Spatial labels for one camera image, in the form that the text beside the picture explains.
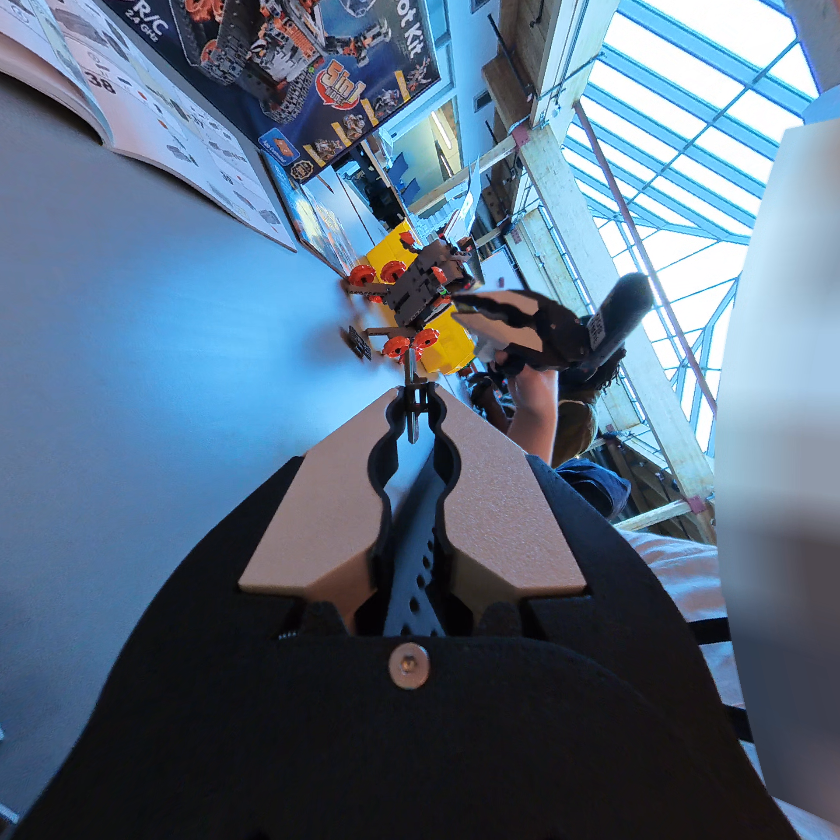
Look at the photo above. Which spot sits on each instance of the whiteboard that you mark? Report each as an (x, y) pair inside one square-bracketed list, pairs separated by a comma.
[(504, 269)]

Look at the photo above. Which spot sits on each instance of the brick vehicle with orange wheels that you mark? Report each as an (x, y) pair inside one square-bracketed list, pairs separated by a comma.
[(420, 289)]

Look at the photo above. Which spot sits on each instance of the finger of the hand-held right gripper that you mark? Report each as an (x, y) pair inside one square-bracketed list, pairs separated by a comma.
[(505, 303), (512, 342)]

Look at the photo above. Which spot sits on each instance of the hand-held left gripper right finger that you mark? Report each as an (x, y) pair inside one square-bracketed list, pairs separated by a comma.
[(512, 518)]

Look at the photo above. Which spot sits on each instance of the blue denim cloth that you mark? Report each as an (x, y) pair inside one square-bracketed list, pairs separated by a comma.
[(597, 489)]

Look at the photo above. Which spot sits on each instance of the open instruction booklet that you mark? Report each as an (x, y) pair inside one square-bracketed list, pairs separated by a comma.
[(144, 111)]

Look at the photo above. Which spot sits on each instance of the dark printed toy kit box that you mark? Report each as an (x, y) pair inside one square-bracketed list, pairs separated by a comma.
[(275, 65)]

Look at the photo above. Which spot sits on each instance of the small dark axle brick piece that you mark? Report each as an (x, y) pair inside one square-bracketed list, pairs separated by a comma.
[(413, 407)]

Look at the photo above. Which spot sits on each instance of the dark perforated brick plate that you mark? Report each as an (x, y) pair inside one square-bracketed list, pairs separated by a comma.
[(358, 342)]

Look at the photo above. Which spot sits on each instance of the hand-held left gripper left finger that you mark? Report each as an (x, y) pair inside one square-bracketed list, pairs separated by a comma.
[(315, 525)]

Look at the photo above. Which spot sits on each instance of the person's right forearm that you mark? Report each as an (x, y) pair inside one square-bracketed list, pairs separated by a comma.
[(535, 420)]

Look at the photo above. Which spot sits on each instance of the person's right hand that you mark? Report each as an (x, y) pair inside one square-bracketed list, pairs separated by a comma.
[(518, 371)]

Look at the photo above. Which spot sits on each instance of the yellow box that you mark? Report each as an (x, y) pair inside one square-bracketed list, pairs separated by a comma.
[(453, 341)]

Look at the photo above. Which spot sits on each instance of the grey desk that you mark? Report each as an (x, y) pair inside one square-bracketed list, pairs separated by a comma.
[(131, 394)]

